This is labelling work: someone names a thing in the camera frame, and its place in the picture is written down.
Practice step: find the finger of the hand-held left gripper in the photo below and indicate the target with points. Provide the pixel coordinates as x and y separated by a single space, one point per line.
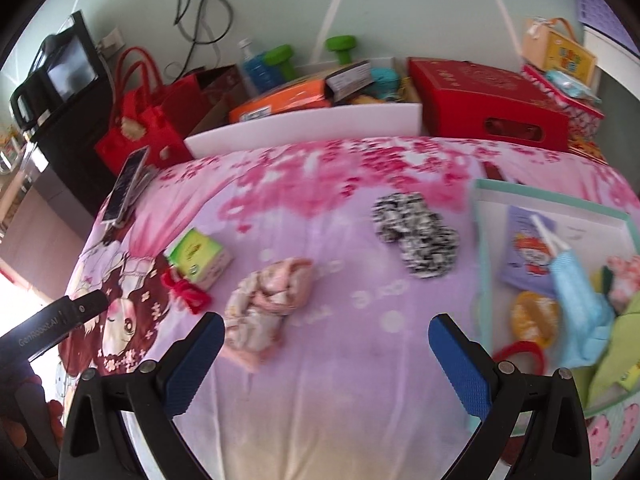
92 305

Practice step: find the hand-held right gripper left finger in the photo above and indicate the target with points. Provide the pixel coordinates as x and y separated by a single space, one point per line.
195 360

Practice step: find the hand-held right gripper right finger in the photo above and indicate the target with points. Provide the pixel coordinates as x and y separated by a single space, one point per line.
460 365

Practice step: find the pink floral cloth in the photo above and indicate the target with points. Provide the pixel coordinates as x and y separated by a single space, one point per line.
267 300

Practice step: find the green tissue pack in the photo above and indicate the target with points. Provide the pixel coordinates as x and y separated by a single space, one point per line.
197 255

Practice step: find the purple wet wipes packet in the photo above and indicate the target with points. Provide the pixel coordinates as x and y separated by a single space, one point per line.
525 250

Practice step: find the blue face mask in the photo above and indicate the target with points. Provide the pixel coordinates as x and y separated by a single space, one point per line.
577 300

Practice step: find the black white spotted cloth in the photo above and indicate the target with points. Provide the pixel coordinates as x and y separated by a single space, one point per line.
415 232

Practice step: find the light green cloth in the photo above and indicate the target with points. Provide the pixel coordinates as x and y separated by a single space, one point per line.
620 350

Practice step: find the pink white striped knit cloth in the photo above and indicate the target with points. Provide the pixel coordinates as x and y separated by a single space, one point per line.
625 277

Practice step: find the white tray with teal rim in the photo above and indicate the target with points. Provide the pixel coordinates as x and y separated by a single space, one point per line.
595 230

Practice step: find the person's left hand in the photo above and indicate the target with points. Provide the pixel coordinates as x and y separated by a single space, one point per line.
56 420

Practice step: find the orange round snack packet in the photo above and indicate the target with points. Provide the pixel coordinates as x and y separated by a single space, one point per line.
532 317

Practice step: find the wooden counter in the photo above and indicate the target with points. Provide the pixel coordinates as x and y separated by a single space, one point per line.
40 220

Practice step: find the printed pink bed sheet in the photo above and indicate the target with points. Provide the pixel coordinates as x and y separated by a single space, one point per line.
345 350

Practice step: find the smartphone on stand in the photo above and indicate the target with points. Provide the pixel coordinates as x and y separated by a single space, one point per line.
125 185

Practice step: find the black cabinet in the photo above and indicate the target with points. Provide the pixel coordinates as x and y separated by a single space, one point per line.
75 160

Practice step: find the red felt handbag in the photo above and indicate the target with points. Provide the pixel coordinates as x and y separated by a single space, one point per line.
145 130

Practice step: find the black screen device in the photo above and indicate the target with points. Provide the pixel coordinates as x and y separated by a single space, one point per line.
65 70

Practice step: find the red paper bag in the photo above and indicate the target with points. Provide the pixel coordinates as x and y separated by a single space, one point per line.
215 95

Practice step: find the white storage bin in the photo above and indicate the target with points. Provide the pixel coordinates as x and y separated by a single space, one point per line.
300 127

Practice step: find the red gift box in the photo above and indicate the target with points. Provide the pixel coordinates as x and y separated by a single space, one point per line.
480 95

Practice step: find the orange cardboard box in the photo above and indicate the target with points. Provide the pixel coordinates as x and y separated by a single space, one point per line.
280 100

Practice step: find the red patterned box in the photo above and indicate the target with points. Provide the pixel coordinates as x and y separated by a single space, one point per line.
580 115

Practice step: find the blue liquid plastic bottle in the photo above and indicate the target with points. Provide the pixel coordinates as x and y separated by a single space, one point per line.
255 70

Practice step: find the teal plastic toy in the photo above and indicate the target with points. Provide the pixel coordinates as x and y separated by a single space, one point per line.
385 80

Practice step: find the light blue wipes pack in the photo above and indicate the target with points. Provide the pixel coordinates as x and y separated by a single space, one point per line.
572 85

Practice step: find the dark labelled box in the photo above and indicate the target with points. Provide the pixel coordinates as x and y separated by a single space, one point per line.
350 80

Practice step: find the green dumbbell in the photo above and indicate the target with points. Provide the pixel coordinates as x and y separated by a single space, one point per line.
341 49
280 60

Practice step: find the purple perforated board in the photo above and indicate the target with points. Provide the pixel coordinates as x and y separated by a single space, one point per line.
607 10

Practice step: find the white wall socket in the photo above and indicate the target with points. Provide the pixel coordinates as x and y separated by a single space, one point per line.
111 40

